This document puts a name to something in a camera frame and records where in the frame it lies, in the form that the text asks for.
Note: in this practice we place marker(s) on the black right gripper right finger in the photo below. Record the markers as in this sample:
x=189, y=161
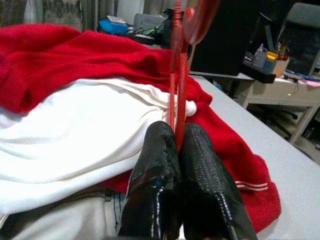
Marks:
x=205, y=175

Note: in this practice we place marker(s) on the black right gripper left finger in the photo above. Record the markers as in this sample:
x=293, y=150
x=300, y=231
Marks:
x=155, y=160

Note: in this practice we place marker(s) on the red clothes hanger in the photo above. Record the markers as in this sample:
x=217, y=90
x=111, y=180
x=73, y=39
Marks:
x=181, y=100

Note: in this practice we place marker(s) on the plain red garment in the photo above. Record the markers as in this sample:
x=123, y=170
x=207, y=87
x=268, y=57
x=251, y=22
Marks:
x=75, y=55

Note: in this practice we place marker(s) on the red garment with white stripes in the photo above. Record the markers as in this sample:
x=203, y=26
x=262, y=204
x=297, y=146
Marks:
x=237, y=160

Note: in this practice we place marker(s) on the white wooden desk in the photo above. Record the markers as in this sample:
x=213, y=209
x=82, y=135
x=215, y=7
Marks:
x=275, y=91

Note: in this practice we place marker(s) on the light grey trousers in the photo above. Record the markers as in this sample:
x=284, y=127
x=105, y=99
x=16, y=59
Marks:
x=62, y=220

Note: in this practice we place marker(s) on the black flat tray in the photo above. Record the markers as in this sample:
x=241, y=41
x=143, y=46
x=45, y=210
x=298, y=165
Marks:
x=257, y=73

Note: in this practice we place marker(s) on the white plastic bottle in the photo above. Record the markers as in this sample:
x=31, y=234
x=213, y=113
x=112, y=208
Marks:
x=260, y=56

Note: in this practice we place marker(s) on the small cardboard tool box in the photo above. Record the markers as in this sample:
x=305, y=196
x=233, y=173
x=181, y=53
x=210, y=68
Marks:
x=281, y=66

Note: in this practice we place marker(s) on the blue plastic box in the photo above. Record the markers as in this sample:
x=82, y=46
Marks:
x=112, y=28

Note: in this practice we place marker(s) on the large black box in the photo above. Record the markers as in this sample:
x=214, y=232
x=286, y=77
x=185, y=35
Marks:
x=225, y=37

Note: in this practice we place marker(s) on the white grey printer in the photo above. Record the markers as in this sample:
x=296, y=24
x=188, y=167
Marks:
x=147, y=21

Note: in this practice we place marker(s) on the black office chair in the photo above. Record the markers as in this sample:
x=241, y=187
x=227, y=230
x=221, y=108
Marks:
x=302, y=37

